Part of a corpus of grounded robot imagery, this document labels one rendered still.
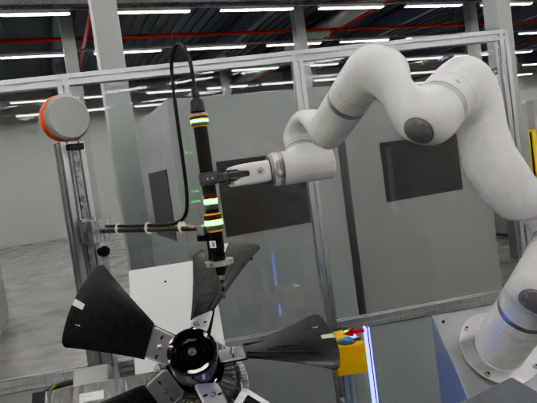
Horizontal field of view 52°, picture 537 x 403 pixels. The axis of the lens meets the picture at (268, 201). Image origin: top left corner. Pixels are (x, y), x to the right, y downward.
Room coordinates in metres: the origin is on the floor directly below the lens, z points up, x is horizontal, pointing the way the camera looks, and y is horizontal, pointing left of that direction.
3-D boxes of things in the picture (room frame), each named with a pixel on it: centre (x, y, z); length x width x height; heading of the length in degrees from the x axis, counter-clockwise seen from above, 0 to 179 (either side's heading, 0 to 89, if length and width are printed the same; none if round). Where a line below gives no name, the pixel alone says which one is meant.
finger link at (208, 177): (1.30, 0.12, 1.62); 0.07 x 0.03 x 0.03; 99
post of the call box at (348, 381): (1.68, -0.17, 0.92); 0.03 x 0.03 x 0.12; 9
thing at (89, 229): (1.78, 0.57, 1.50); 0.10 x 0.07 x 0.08; 44
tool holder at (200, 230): (1.34, 0.15, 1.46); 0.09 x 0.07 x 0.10; 44
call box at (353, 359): (1.68, -0.17, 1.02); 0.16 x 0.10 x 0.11; 9
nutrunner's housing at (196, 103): (1.33, 0.14, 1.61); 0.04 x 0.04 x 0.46
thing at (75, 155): (1.82, 0.61, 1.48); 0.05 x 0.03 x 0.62; 134
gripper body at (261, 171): (1.35, 0.03, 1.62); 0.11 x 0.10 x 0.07; 99
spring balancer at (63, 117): (1.85, 0.64, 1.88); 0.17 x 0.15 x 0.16; 99
